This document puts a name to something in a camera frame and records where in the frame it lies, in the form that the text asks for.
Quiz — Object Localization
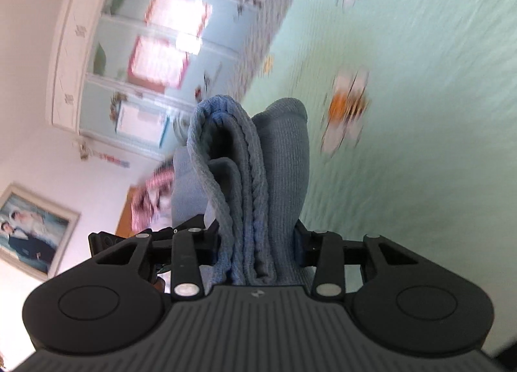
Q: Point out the wooden headboard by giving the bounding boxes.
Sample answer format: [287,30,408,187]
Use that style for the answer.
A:
[115,186,140,237]

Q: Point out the green bee print bed mat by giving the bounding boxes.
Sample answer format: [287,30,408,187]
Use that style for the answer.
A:
[238,0,517,357]

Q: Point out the framed wedding photo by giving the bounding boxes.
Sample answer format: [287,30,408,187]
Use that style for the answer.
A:
[0,182,81,280]

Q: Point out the sliding door wardrobe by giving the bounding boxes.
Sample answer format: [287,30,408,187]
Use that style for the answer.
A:
[48,0,300,163]

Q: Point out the small flower decoration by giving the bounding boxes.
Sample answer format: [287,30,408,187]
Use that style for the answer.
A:
[107,91,128,122]

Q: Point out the pink floral cloth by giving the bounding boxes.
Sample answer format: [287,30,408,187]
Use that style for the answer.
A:
[131,158,176,231]

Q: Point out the light blue fleece garment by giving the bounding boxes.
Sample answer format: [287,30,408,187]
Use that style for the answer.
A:
[172,95,316,288]

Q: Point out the red hanging ornament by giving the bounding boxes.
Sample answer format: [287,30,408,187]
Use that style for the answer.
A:
[75,140,130,169]

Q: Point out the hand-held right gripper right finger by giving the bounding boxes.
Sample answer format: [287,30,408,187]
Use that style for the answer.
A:
[295,221,418,300]

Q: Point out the blue bordered wall chart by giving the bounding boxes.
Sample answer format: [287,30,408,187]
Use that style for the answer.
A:
[114,101,171,147]

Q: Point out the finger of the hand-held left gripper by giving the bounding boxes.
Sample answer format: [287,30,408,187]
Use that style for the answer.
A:
[157,214,206,235]

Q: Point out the pink bordered poster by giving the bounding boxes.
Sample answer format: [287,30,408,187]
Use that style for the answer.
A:
[127,35,190,88]
[144,0,214,39]

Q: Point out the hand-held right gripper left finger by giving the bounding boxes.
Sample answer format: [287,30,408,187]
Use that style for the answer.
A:
[95,222,221,302]

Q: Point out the dotted bed sheet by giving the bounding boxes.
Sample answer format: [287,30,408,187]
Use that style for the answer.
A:
[230,0,311,102]

